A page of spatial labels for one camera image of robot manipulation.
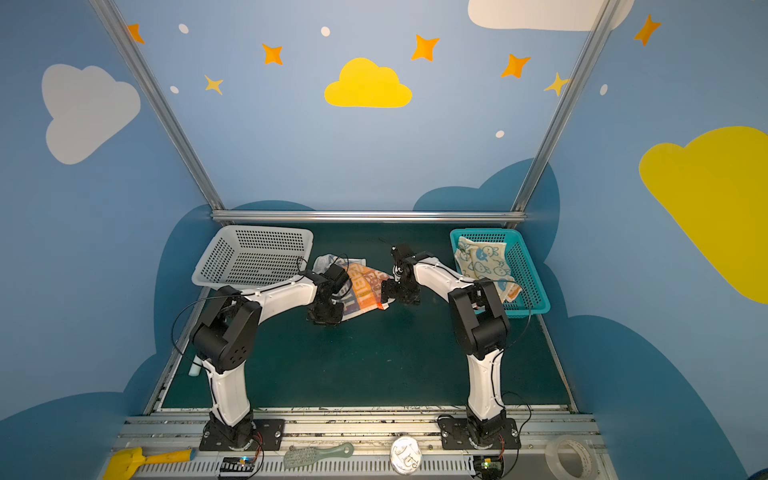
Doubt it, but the rabbit letter striped towel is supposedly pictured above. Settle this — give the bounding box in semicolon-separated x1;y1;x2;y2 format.
312;254;390;321

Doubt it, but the white perforated plastic basket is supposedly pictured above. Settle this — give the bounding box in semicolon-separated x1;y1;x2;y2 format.
191;225;314;289

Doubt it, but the teal perforated plastic basket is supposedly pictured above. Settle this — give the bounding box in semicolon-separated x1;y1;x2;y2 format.
450;228;550;319

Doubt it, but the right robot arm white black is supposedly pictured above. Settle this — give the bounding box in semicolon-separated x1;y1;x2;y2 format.
382;245;510;429

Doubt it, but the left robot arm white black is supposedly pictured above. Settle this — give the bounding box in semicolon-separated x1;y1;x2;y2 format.
191;266;349;427

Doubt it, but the bunny face pattern towel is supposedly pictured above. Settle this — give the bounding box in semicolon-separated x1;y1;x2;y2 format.
454;236;522;302

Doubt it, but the light blue plastic spoon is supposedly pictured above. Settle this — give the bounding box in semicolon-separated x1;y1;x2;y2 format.
188;357;202;377

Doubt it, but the pale green hair brush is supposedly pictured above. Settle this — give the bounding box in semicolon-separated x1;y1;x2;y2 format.
282;442;355;470

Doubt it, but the round silver tin lid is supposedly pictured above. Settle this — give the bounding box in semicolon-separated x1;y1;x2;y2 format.
390;435;422;476

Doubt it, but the left small circuit board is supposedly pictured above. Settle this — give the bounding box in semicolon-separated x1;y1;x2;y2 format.
217;456;257;480

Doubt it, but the small circuit board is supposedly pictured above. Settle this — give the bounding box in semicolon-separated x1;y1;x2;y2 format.
472;456;505;480
217;456;257;480

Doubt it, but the right small circuit board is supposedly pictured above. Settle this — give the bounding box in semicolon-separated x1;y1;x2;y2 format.
472;456;505;480

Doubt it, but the clear tape roll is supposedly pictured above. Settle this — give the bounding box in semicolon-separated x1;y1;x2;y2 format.
545;435;599;480

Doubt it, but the yellow toy shovel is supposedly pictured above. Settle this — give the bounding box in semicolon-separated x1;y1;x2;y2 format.
103;447;195;480

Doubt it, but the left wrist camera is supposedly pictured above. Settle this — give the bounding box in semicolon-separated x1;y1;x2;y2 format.
323;263;349;295

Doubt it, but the aluminium frame back rail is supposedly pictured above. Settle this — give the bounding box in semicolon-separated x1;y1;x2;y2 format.
211;210;526;223

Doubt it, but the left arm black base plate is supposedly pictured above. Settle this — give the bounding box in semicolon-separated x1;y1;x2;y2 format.
199;416;285;452

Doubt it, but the aluminium front rail bed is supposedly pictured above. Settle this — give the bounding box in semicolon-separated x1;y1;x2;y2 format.
108;405;617;479

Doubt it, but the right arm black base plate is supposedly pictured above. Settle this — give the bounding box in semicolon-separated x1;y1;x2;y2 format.
436;415;521;450

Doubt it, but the aluminium frame right post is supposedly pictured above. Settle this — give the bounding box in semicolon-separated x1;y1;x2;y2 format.
504;0;622;229

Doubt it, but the aluminium frame post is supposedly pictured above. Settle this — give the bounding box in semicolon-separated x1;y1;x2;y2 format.
504;0;622;229
89;0;232;226

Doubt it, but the aluminium frame left post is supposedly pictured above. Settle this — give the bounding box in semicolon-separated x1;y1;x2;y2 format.
89;0;232;226

